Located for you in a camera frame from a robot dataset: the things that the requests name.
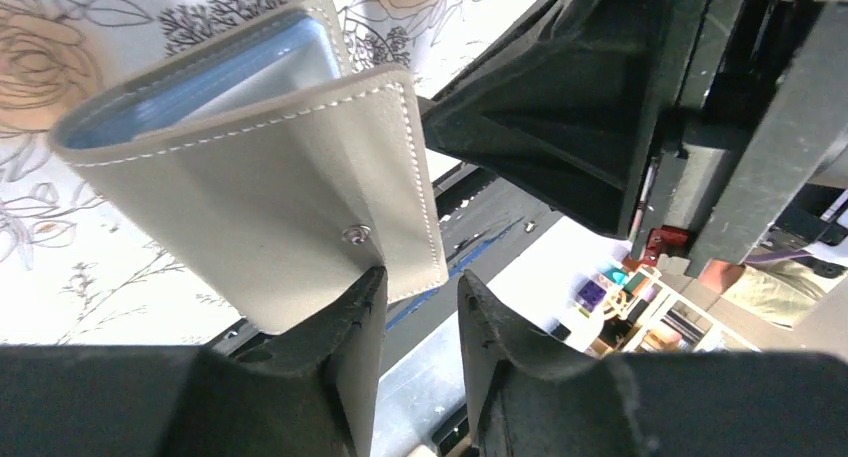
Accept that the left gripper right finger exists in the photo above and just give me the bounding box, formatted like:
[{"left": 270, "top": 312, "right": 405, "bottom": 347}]
[{"left": 457, "top": 272, "right": 847, "bottom": 456}]

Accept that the seated person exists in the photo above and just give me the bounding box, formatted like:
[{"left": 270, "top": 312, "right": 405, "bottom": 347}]
[{"left": 698, "top": 257, "right": 847, "bottom": 330}]

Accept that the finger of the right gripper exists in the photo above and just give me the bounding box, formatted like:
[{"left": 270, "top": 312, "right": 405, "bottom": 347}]
[{"left": 422, "top": 0, "right": 696, "bottom": 239}]

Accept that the beige leather card holder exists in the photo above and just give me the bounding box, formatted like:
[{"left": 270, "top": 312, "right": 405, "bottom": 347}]
[{"left": 48, "top": 0, "right": 448, "bottom": 334}]

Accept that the floral tablecloth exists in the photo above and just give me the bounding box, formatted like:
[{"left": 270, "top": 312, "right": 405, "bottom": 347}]
[{"left": 1, "top": 0, "right": 534, "bottom": 344}]

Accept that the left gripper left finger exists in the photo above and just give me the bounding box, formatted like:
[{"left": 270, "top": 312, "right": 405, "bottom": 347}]
[{"left": 1, "top": 267, "right": 387, "bottom": 456}]

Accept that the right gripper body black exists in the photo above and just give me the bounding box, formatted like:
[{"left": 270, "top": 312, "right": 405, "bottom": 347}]
[{"left": 631, "top": 0, "right": 847, "bottom": 277}]

